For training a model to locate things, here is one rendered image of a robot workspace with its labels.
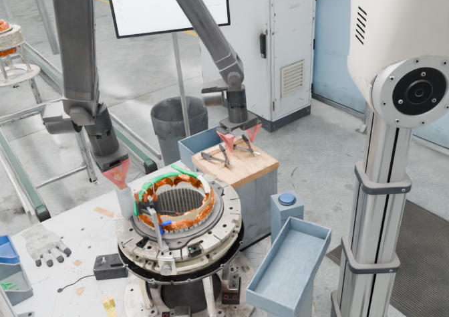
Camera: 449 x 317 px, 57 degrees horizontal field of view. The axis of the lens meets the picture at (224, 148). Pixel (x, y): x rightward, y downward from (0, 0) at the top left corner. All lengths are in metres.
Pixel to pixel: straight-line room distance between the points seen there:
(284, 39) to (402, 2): 2.56
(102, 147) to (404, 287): 1.81
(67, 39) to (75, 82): 0.10
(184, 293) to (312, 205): 1.61
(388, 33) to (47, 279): 1.18
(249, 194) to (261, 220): 0.14
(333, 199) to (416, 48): 2.09
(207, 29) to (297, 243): 0.58
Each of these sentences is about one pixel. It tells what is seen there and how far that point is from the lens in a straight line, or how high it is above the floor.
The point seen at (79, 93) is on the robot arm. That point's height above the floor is 1.48.
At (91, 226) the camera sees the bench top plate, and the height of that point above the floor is 0.78.
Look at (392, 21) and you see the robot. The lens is 0.75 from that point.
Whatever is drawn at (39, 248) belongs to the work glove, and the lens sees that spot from 1.54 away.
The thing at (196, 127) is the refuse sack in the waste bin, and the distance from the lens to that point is 2.63.
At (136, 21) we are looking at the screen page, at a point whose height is 1.30.
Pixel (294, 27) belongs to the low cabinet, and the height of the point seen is 0.84.
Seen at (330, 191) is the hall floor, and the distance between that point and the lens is 2.86.
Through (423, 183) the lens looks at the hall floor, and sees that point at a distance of 3.07.
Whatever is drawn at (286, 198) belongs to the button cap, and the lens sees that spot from 1.14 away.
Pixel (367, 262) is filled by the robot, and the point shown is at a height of 0.93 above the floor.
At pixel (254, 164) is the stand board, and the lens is 1.24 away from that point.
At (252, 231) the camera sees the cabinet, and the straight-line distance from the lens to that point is 1.34.
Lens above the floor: 1.77
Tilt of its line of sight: 32 degrees down
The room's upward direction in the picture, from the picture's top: 5 degrees counter-clockwise
